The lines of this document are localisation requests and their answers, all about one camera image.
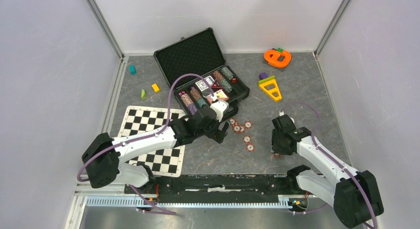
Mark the red playing card deck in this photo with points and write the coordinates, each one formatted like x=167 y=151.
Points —
x=218 y=95

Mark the green half-round block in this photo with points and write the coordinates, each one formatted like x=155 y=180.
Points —
x=143 y=94

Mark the grey green chip roll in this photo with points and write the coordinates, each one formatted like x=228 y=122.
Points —
x=227 y=72

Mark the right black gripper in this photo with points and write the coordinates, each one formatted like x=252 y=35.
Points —
x=277 y=149

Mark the yellow triangle toy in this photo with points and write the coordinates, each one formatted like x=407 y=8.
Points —
x=270 y=87

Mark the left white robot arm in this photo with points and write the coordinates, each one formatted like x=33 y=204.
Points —
x=106 y=159

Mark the black white chessboard mat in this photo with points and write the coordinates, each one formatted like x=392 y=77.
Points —
x=141 y=123

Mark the pink brown chip roll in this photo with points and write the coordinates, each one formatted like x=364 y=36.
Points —
x=186 y=99

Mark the brown 100 chip roll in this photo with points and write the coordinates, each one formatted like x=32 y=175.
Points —
x=195 y=94

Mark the brown poker chip roll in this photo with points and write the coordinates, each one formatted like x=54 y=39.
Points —
x=218 y=76

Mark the clear round disc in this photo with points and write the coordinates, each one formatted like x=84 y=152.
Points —
x=207 y=93

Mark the teal poker chip roll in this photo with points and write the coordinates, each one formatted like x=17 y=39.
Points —
x=201 y=102

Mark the purple toy block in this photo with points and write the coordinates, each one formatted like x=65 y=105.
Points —
x=263 y=76

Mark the black poker carrying case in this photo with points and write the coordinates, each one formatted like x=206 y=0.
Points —
x=191 y=59

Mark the green blue chip roll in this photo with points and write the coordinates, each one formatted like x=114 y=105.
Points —
x=226 y=85

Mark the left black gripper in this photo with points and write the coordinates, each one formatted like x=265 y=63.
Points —
x=221 y=134

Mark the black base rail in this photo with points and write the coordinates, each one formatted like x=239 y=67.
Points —
x=231 y=190

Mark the teal toy block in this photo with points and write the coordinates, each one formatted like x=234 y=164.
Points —
x=132 y=70

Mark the purple poker chip roll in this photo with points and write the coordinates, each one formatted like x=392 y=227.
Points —
x=192 y=108

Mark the yellow toy block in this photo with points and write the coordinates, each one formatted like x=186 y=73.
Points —
x=155 y=88

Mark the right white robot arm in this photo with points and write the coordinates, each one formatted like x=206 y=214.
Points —
x=353 y=194

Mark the orange toy track piece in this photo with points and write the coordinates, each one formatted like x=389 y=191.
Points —
x=278 y=58

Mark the blue playing card deck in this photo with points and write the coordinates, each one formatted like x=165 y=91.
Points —
x=205 y=84

